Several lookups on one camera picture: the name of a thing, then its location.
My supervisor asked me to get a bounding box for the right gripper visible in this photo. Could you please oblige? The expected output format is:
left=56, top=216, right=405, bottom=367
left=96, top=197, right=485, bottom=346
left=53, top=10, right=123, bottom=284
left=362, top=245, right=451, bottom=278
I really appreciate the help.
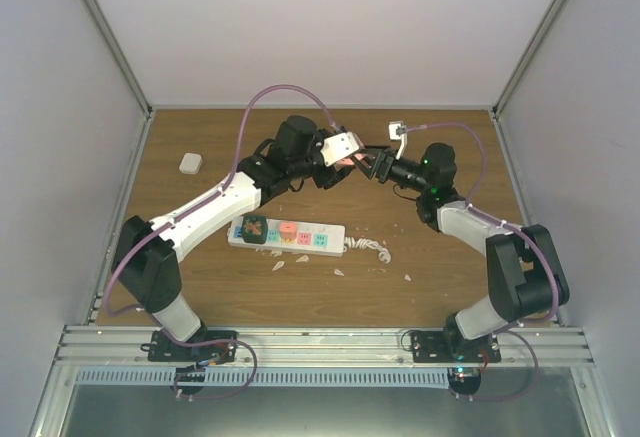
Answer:
left=351, top=145, right=430, bottom=195

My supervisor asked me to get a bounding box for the pink cube adapter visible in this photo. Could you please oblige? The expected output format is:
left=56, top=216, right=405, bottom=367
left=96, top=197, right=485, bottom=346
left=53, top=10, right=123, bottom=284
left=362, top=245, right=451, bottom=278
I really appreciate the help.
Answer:
left=334, top=153, right=362, bottom=169

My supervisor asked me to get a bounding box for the white power strip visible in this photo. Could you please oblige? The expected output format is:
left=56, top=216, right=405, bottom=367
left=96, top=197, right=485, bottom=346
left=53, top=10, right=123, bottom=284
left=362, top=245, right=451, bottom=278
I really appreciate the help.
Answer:
left=227, top=217, right=346, bottom=257

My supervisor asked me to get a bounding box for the white plug adapter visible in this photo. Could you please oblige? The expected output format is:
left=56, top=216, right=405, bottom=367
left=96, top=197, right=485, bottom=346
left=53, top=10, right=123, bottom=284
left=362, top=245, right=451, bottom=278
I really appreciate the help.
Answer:
left=179, top=153, right=203, bottom=175

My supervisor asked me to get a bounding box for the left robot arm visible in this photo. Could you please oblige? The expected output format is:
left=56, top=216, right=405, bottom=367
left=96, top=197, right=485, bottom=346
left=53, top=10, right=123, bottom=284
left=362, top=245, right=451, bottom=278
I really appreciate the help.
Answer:
left=112, top=115, right=360, bottom=361

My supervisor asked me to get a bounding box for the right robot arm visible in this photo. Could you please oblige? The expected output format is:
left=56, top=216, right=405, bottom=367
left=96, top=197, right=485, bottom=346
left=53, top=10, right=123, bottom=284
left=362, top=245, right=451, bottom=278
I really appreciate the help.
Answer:
left=349, top=142, right=570, bottom=362

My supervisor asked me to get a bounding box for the green patterned plug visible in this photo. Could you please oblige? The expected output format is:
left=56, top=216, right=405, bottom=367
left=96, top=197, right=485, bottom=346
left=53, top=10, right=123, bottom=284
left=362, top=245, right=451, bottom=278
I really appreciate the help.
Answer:
left=240, top=214, right=269, bottom=245

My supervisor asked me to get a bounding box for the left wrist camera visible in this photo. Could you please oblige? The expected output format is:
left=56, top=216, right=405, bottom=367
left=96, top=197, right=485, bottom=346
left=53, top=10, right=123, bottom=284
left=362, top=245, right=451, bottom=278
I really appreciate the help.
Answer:
left=320, top=132, right=362, bottom=167

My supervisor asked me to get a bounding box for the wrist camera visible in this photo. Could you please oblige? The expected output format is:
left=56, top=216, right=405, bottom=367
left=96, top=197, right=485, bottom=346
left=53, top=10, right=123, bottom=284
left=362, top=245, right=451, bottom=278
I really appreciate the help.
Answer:
left=388, top=121, right=408, bottom=160
left=320, top=132, right=362, bottom=167

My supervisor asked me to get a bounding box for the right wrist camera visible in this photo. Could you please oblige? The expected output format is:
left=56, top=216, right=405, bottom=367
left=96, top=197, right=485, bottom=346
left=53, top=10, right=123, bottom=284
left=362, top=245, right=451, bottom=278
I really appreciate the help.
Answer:
left=388, top=121, right=408, bottom=160

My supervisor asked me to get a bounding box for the white coiled power cord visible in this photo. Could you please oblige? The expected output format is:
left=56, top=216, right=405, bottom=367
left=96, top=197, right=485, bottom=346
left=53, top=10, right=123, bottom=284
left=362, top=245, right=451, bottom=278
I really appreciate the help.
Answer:
left=343, top=236, right=392, bottom=264

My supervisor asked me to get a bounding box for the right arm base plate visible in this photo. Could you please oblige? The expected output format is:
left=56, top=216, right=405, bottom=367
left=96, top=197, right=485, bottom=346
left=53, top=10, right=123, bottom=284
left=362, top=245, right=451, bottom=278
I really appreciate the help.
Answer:
left=399, top=329, right=501, bottom=364

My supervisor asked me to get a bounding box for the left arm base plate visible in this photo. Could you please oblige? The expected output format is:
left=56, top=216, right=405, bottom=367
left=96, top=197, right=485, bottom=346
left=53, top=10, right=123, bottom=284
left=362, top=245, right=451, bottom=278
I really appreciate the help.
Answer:
left=140, top=329, right=238, bottom=364

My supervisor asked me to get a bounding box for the right aluminium frame post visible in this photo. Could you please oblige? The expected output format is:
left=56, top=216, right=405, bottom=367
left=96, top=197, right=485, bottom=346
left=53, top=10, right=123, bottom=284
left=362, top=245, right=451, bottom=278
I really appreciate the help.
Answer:
left=490, top=0, right=569, bottom=120

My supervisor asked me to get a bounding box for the aluminium frame post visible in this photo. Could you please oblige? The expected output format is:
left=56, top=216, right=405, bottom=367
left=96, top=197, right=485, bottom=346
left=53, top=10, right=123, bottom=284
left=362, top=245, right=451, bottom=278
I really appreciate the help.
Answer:
left=490, top=0, right=569, bottom=120
left=81, top=0, right=153, bottom=120

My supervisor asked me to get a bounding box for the aluminium front rail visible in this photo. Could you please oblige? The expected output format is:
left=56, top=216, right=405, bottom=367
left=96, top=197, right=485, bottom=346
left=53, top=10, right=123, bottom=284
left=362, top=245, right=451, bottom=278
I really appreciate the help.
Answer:
left=54, top=326, right=594, bottom=368

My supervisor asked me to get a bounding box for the grey slotted cable duct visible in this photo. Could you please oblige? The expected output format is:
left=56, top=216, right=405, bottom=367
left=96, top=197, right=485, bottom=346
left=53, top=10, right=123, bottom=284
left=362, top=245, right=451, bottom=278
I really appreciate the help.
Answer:
left=75, top=366, right=449, bottom=390

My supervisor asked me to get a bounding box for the left aluminium frame post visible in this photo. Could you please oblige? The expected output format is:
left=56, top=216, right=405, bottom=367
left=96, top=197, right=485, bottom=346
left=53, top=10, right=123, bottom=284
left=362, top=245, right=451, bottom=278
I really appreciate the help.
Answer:
left=81, top=0, right=153, bottom=120

